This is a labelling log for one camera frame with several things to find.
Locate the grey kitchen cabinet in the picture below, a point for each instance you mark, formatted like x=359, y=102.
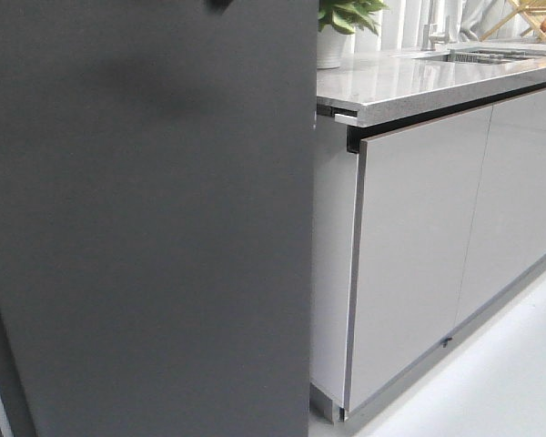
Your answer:
x=416, y=236

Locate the green potted plant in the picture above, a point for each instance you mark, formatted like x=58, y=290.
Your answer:
x=338, y=19

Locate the wooden dish rack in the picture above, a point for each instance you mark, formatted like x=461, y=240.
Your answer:
x=532, y=12

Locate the steel kitchen faucet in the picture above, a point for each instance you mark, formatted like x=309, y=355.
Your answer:
x=430, y=34

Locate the grey stone countertop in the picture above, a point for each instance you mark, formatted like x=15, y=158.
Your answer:
x=379, y=87

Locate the steel sink basin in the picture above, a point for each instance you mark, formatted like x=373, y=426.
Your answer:
x=483, y=56

